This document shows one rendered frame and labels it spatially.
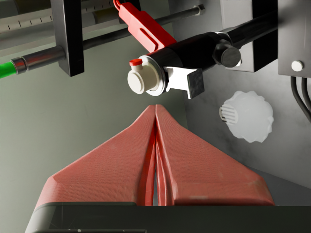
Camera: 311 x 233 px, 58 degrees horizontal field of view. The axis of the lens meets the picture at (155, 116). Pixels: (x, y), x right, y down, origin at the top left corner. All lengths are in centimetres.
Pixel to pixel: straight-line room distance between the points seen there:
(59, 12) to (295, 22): 24
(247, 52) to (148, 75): 16
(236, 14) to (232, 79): 23
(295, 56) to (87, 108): 33
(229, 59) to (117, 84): 34
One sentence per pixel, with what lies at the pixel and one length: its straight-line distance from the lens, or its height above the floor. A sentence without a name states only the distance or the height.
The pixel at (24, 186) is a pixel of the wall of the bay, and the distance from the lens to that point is 49.
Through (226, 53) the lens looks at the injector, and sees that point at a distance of 20.
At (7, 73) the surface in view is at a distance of 35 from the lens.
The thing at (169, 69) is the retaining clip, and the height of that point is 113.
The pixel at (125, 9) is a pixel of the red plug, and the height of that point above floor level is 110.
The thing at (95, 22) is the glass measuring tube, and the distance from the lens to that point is 45.
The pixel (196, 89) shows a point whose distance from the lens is 16.
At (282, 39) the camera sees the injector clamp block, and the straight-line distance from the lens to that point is 30.
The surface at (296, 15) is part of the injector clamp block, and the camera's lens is 29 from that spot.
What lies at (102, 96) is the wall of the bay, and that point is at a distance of 50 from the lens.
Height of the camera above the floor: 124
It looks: 34 degrees down
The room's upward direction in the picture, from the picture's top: 119 degrees counter-clockwise
